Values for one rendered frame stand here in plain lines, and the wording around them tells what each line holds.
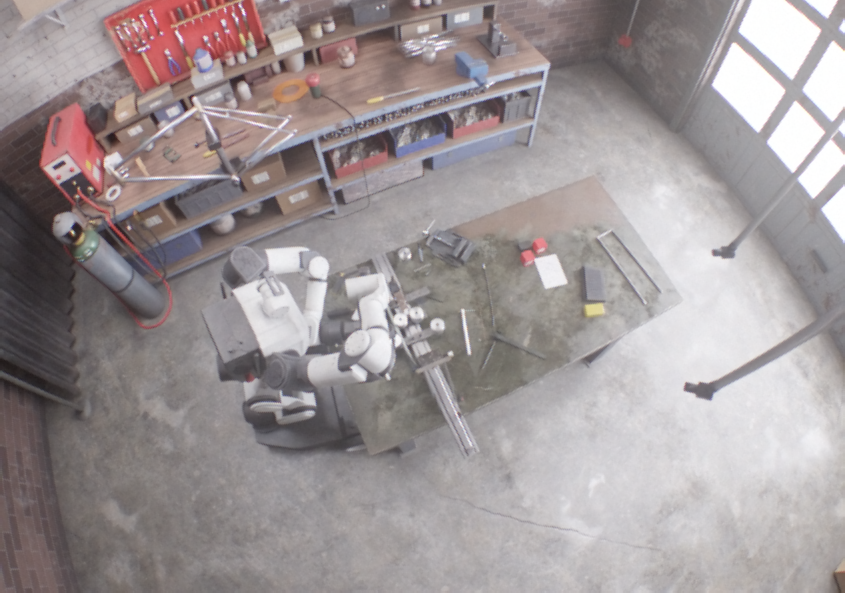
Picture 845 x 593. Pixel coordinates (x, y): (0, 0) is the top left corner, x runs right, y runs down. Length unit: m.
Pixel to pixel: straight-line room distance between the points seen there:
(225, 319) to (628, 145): 3.37
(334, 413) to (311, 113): 1.70
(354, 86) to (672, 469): 3.00
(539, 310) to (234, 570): 2.18
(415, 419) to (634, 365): 1.64
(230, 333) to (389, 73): 2.01
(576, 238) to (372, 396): 1.13
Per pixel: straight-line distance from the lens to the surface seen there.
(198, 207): 2.96
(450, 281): 1.92
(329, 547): 2.67
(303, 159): 3.00
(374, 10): 3.10
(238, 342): 1.42
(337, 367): 1.24
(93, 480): 3.42
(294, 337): 1.43
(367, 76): 2.95
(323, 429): 2.51
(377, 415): 1.75
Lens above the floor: 2.59
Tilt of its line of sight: 62 degrees down
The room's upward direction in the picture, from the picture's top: 3 degrees counter-clockwise
